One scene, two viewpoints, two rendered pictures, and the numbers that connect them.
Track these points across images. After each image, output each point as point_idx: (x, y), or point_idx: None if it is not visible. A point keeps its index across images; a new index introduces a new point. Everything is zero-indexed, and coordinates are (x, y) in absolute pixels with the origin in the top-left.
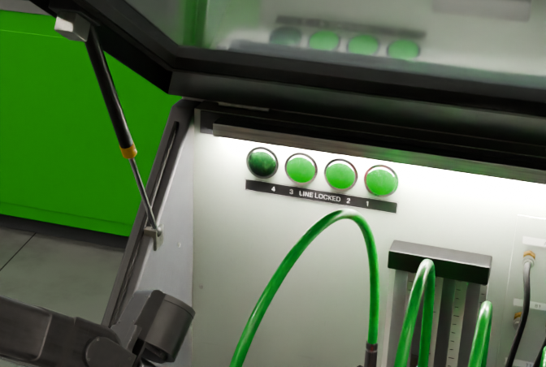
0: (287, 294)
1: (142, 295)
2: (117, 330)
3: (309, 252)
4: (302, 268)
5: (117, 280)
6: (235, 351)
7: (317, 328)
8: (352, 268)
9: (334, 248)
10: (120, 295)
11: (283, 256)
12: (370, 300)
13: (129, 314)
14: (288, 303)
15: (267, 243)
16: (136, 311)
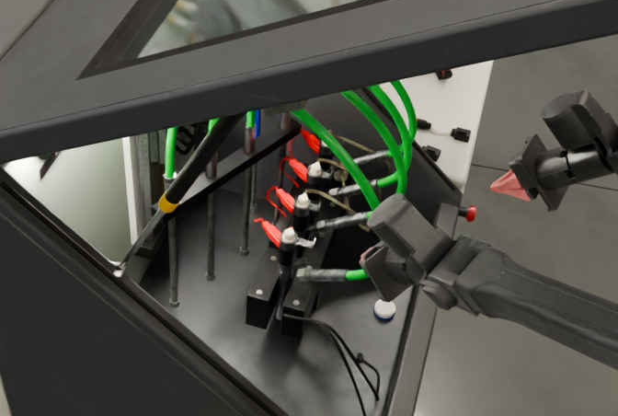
0: (78, 227)
1: (406, 216)
2: (425, 249)
3: (83, 174)
4: (82, 193)
5: (158, 329)
6: (373, 201)
7: (97, 226)
8: (104, 152)
9: (94, 150)
10: (177, 329)
11: (71, 202)
12: (171, 145)
13: (417, 233)
14: (80, 234)
15: (61, 205)
16: (421, 224)
